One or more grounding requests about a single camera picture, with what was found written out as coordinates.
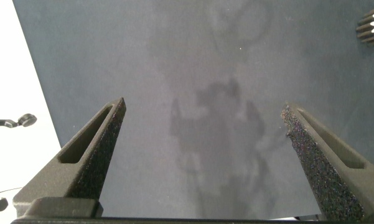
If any black round-headed clamp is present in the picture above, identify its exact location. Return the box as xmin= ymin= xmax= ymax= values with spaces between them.
xmin=0 ymin=113 xmax=38 ymax=129

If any dark grey mat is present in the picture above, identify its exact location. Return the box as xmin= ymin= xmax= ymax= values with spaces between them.
xmin=12 ymin=0 xmax=374 ymax=220

